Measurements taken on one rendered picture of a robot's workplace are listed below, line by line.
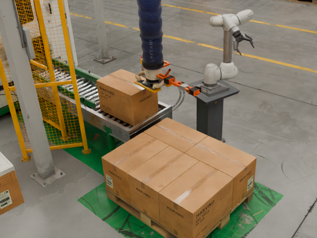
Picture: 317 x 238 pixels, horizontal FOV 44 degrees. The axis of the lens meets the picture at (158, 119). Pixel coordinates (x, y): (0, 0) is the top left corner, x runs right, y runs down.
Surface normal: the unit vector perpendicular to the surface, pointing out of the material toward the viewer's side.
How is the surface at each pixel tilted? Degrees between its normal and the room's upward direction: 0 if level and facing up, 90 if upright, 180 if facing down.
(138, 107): 90
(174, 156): 0
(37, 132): 88
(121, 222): 0
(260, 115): 0
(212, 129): 90
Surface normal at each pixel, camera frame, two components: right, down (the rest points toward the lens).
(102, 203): -0.04, -0.85
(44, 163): 0.73, 0.33
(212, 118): 0.51, 0.43
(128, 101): -0.69, 0.41
